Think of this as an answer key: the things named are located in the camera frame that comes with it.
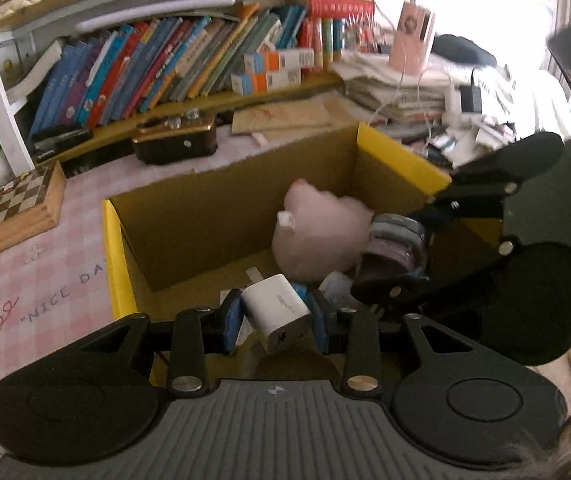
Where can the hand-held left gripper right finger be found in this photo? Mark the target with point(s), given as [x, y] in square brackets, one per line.
[321, 327]

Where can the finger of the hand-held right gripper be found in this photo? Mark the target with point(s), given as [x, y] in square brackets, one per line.
[480, 195]
[415, 292]

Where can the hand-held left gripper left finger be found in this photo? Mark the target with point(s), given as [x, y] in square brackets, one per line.
[230, 327]

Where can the grey purple toy car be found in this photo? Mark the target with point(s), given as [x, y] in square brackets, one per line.
[390, 255]

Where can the white charger plug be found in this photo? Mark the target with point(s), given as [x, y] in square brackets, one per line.
[275, 310]

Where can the pink plush toy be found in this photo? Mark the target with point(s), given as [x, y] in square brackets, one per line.
[315, 230]

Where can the yellow cardboard box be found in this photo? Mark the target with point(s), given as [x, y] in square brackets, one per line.
[190, 220]

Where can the pink checked cloth desktop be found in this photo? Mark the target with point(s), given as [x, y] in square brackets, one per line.
[40, 280]

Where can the black power adapter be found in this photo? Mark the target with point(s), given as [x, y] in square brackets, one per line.
[470, 99]

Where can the stack of papers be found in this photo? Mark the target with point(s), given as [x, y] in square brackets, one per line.
[395, 95]

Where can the black cap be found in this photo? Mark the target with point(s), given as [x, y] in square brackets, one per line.
[465, 51]

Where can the grey furry cloth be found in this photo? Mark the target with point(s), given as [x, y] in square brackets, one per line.
[565, 455]

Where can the pink card box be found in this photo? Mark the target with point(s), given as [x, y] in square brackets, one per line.
[410, 35]

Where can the dark brown small case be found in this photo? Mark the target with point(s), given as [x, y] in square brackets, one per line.
[175, 145]

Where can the brown cardboard sheet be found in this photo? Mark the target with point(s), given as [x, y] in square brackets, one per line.
[280, 115]

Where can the wooden chess board box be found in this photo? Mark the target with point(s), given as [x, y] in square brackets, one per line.
[15, 210]

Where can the black stapler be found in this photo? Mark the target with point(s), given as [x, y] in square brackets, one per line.
[60, 142]

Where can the row of colourful books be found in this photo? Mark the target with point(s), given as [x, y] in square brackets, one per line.
[140, 70]

